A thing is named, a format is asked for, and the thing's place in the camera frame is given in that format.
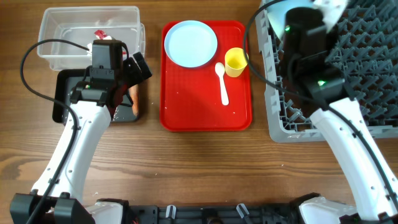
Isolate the orange carrot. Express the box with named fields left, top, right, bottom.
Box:
left=129, top=85, right=139, bottom=116

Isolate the red snack wrapper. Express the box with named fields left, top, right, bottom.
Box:
left=94, top=30, right=108, bottom=40

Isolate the white rice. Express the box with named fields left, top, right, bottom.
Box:
left=111, top=106, right=124, bottom=122

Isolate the light blue plate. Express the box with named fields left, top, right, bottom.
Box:
left=164, top=21, right=218, bottom=68

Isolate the white plastic spoon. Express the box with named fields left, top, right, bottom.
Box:
left=215, top=62, right=229, bottom=106

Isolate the yellow plastic cup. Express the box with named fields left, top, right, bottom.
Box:
left=224, top=47, right=247, bottom=78

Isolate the white tissue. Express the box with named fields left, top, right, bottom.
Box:
left=87, top=43, right=93, bottom=54

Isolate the light blue bowl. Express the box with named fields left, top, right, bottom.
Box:
left=267, top=0, right=313, bottom=40

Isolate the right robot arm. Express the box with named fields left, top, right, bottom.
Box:
left=278, top=7, right=397, bottom=223

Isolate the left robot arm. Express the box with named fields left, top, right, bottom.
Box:
left=10, top=40, right=152, bottom=223

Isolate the grey dishwasher rack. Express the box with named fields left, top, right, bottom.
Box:
left=264, top=1, right=397, bottom=142

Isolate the red serving tray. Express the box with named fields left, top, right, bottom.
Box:
left=160, top=21, right=252, bottom=131

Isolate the black plastic bin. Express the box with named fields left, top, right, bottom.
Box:
left=52, top=69, right=139, bottom=124

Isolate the clear plastic bin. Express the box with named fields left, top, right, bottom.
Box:
left=37, top=6, right=146, bottom=71

